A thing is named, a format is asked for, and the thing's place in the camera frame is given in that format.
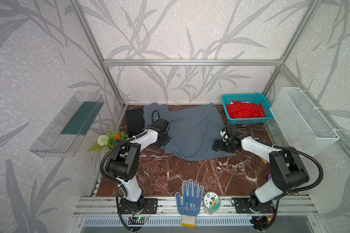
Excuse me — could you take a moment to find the clear plastic wall shelf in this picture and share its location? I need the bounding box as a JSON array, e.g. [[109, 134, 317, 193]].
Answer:
[[29, 91, 105, 158]]

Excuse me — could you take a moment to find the red t shirt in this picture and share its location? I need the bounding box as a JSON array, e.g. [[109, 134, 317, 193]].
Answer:
[[226, 101, 265, 119]]

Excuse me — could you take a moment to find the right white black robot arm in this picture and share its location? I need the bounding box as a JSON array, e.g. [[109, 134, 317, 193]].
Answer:
[[213, 125, 324, 207]]

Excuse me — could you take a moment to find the white wire mesh basket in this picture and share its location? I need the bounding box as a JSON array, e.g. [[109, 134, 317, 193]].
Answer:
[[270, 87, 340, 156]]

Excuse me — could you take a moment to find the folded black t shirt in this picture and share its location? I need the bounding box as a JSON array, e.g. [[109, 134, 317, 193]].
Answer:
[[126, 108, 144, 137]]

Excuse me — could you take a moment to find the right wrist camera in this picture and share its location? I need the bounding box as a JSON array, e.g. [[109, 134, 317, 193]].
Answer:
[[220, 127, 230, 141]]

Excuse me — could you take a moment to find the round tin with cartoon label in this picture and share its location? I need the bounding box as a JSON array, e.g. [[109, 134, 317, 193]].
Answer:
[[202, 192, 221, 215]]

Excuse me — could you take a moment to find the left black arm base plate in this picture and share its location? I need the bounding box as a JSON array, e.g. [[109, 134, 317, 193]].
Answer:
[[118, 197, 158, 214]]

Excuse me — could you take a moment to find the aluminium front rail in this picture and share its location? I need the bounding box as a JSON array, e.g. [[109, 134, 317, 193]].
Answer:
[[73, 196, 319, 217]]

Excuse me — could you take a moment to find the grey t shirt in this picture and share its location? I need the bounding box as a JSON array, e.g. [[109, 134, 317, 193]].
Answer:
[[143, 103, 234, 161]]

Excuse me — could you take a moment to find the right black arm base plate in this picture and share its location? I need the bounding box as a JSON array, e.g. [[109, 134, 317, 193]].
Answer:
[[231, 197, 275, 214]]

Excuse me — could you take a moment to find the blue dotted work glove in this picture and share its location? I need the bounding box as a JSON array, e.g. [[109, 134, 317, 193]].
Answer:
[[175, 179, 204, 228]]

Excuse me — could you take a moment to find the green circuit board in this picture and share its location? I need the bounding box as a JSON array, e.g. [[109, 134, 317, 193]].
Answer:
[[129, 216, 150, 225]]

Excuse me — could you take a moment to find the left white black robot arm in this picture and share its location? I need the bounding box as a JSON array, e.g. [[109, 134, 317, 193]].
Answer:
[[100, 109, 170, 209]]

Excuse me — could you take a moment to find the potted artificial flower plant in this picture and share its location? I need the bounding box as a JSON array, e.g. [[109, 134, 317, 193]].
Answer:
[[88, 127, 128, 154]]

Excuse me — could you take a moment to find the teal plastic basket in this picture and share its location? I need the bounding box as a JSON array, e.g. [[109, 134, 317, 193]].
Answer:
[[221, 93, 274, 125]]

